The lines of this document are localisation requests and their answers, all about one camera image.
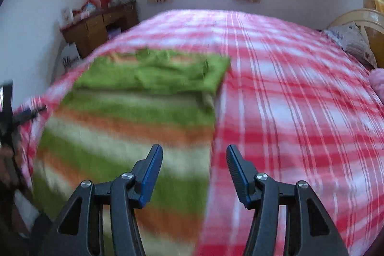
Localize printed pillow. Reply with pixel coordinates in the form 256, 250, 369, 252
322, 23, 377, 67

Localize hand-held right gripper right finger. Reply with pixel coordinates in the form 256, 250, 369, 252
226, 144, 350, 256

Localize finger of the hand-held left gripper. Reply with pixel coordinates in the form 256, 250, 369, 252
13, 105, 47, 126

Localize bed with red plaid sheet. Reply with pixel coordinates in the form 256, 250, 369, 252
12, 10, 384, 256

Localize white card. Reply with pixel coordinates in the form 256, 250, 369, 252
61, 8, 74, 25

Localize wooden desk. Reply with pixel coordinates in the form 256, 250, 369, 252
59, 0, 140, 59

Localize green striped sweater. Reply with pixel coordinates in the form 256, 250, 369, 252
31, 48, 231, 256

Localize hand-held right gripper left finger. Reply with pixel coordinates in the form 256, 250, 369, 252
45, 144, 164, 256

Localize wooden headboard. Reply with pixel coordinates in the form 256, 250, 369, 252
327, 0, 384, 69

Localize pink cloth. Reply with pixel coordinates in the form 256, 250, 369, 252
368, 68, 384, 95

